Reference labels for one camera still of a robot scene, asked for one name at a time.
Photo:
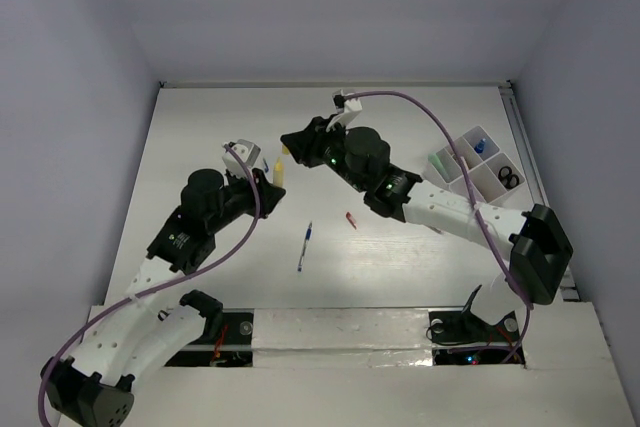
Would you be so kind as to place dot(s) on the red pen cap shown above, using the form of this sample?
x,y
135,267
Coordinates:
x,y
351,220

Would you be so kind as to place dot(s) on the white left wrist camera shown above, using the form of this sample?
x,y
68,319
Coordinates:
x,y
241,156

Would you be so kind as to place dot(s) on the green highlighter pen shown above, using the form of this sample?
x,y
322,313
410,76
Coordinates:
x,y
439,167

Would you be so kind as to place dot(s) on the white divided organizer box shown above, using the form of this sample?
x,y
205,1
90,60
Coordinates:
x,y
482,168

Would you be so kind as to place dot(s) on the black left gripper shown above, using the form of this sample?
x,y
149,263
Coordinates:
x,y
267,194

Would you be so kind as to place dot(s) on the blue gel pen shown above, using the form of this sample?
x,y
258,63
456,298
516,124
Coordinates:
x,y
306,241

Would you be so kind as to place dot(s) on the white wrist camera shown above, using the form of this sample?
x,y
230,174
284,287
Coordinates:
x,y
241,156
346,110

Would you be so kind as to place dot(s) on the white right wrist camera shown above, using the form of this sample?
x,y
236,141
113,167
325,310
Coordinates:
x,y
346,110

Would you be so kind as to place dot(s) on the yellow highlighter pen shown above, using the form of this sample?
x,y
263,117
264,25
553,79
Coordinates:
x,y
278,173

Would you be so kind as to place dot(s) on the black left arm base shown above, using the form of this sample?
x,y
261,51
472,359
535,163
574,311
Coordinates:
x,y
235,332

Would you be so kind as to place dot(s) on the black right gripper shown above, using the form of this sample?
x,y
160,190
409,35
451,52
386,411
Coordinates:
x,y
307,143

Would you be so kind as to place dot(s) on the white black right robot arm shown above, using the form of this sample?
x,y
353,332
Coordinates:
x,y
533,244

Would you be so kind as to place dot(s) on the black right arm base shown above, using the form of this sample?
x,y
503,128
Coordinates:
x,y
455,328

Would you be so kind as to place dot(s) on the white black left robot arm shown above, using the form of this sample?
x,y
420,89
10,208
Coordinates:
x,y
94,378

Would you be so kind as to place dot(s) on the black handled scissors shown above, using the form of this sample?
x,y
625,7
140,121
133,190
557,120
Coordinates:
x,y
508,178

